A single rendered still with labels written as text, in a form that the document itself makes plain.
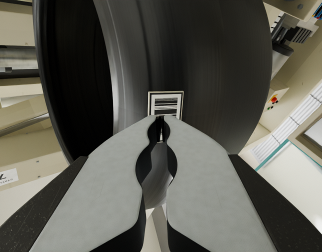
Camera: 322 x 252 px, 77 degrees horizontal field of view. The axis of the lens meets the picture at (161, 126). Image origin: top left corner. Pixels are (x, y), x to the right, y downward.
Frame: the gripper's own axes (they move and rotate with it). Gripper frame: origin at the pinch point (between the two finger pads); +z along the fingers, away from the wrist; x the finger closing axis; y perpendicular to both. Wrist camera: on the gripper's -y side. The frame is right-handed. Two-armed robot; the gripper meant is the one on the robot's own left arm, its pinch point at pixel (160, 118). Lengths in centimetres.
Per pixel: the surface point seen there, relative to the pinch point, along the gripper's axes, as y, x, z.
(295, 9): -2.8, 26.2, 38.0
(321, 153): 40, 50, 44
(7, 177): 46, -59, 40
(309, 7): -3.2, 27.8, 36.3
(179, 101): 3.9, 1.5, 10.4
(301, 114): 160, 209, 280
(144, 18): -4.1, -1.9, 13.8
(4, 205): 190, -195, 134
